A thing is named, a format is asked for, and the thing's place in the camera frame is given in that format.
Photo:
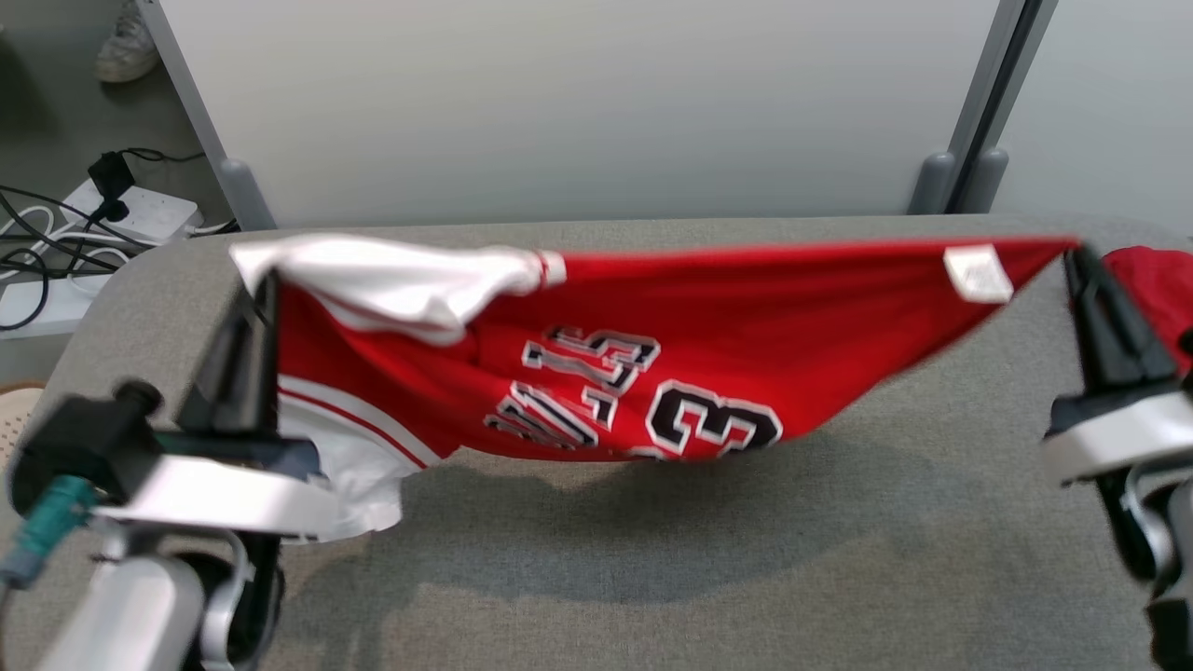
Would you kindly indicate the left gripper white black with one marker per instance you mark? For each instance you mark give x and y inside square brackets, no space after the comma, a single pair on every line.
[214,494]

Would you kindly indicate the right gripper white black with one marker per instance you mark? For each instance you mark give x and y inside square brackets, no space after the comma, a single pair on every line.
[1118,433]

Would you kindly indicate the red shorts with white stripe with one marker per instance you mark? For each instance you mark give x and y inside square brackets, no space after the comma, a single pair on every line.
[1160,289]

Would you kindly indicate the red jersey with white sleeves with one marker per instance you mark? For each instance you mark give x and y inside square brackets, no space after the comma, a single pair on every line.
[746,317]

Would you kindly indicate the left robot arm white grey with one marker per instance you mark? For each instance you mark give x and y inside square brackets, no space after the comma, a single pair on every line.
[130,606]

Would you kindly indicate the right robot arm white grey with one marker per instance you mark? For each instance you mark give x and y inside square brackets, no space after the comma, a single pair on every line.
[1132,531]

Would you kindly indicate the small black plug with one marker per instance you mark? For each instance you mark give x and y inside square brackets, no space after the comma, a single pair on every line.
[112,212]

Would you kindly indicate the beige perforated basket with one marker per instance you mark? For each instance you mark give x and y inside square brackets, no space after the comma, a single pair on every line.
[17,424]

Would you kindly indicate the black power adapter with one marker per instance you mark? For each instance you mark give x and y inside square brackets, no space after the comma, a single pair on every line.
[112,175]

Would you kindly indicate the white partition panel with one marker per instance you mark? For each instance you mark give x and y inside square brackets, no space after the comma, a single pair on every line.
[1118,93]
[578,102]

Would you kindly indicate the white sneaker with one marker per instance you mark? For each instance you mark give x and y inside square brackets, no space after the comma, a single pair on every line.
[129,47]

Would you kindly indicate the grey partition post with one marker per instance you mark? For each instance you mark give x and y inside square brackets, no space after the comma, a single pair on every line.
[932,182]
[247,196]
[988,177]

